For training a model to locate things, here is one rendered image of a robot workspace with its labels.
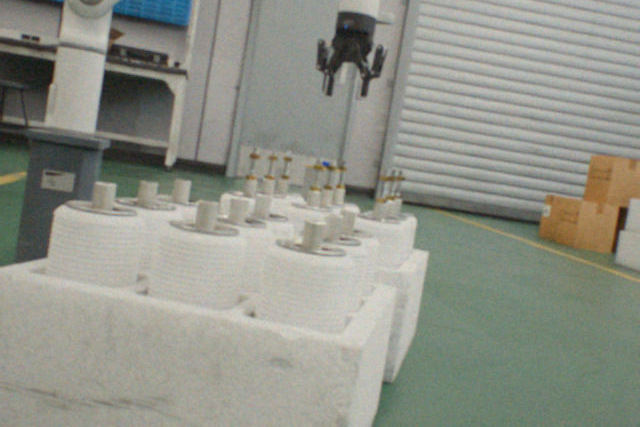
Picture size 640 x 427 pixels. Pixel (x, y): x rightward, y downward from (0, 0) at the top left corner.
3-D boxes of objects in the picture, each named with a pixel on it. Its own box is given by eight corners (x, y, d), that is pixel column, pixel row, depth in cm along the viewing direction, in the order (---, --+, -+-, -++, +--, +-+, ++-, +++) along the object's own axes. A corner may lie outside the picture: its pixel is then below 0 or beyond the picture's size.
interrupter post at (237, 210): (223, 223, 95) (227, 196, 95) (229, 222, 97) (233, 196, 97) (242, 227, 94) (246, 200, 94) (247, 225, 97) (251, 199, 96)
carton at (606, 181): (642, 210, 493) (651, 162, 492) (607, 204, 489) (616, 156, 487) (615, 205, 522) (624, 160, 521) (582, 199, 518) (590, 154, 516)
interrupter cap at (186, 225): (156, 228, 81) (158, 221, 81) (183, 223, 88) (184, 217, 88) (226, 241, 80) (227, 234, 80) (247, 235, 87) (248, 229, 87)
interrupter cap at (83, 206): (51, 208, 83) (52, 201, 83) (86, 205, 91) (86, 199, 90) (118, 221, 82) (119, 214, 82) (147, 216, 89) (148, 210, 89)
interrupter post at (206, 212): (189, 230, 83) (194, 200, 83) (197, 229, 85) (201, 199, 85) (210, 234, 83) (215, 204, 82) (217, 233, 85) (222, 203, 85)
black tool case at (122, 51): (108, 60, 606) (110, 46, 606) (163, 70, 618) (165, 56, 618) (109, 57, 574) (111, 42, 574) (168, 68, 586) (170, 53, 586)
